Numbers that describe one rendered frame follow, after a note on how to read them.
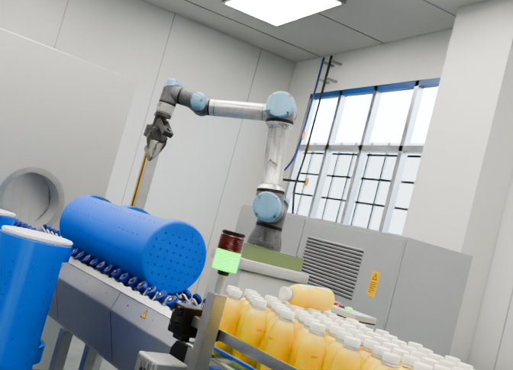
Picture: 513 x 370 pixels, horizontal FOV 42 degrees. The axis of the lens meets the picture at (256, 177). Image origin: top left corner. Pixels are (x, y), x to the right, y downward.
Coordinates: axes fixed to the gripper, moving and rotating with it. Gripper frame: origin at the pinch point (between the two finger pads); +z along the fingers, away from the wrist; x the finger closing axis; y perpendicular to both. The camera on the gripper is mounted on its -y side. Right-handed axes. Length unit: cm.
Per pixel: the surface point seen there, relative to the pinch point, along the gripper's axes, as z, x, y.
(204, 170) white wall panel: -26, -275, 413
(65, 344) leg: 90, 0, 20
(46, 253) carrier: 48, 34, -11
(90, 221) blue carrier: 34.2, 9.3, 16.7
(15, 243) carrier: 48, 45, -7
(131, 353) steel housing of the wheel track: 71, 3, -43
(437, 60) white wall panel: -172, -302, 141
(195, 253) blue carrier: 30.8, -13.9, -36.2
